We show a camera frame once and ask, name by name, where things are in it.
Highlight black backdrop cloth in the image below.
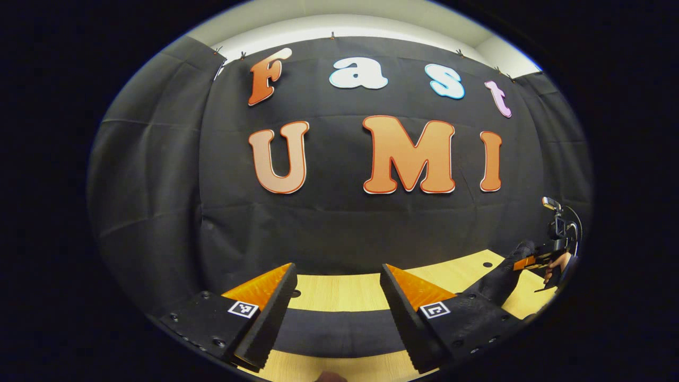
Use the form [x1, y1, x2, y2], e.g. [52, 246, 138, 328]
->
[88, 34, 594, 319]

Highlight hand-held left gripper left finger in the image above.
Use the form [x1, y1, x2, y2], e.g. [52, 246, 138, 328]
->
[158, 262, 298, 372]

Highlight black jeans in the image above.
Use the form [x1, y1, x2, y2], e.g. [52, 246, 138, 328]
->
[276, 240, 536, 359]

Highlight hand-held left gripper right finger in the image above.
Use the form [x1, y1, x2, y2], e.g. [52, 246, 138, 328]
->
[379, 263, 532, 375]

